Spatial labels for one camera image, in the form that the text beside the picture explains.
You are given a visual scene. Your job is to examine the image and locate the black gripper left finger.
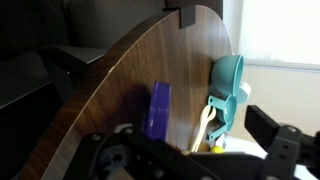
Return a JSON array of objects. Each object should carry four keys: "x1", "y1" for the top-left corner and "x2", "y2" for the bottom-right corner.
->
[{"x1": 64, "y1": 111, "x2": 188, "y2": 180}]

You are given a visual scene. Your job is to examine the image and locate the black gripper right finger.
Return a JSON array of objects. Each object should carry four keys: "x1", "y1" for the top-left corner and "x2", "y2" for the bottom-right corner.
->
[{"x1": 244, "y1": 104, "x2": 320, "y2": 180}]

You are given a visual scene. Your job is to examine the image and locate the purple plastic lid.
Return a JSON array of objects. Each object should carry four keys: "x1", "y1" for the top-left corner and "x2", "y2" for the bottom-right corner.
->
[{"x1": 141, "y1": 80, "x2": 173, "y2": 143}]

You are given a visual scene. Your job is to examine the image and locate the white measuring cup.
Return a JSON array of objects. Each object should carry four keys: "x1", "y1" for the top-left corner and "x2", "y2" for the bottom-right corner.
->
[{"x1": 237, "y1": 81, "x2": 252, "y2": 105}]

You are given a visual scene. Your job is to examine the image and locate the medium teal measuring cup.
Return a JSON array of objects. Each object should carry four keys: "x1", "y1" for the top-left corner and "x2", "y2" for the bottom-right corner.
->
[{"x1": 207, "y1": 94, "x2": 238, "y2": 125}]

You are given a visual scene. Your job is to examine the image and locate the small teal measuring cup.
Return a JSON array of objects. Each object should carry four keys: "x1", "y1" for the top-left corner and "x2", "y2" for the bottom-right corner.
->
[{"x1": 207, "y1": 119, "x2": 235, "y2": 141}]

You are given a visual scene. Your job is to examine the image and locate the yellow bowl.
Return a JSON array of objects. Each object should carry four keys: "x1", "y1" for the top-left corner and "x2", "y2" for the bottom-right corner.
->
[{"x1": 210, "y1": 145, "x2": 226, "y2": 155}]

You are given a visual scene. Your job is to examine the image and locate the cream wooden spoon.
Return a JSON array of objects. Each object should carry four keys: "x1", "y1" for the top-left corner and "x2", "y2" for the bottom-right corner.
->
[{"x1": 189, "y1": 104, "x2": 217, "y2": 153}]

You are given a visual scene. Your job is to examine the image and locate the large teal measuring cup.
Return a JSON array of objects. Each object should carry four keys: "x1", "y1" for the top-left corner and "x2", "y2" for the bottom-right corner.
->
[{"x1": 210, "y1": 54, "x2": 245, "y2": 98}]

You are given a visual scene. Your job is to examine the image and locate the dark chair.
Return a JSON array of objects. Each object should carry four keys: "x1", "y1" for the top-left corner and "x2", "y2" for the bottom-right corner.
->
[{"x1": 0, "y1": 44, "x2": 108, "y2": 113}]

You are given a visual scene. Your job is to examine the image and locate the wide white roller blind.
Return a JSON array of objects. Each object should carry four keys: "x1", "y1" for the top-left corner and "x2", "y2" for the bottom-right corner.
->
[{"x1": 238, "y1": 0, "x2": 320, "y2": 66}]

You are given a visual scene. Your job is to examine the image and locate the black table clamp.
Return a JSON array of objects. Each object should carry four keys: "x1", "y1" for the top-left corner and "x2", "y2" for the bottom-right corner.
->
[{"x1": 178, "y1": 4, "x2": 197, "y2": 30}]

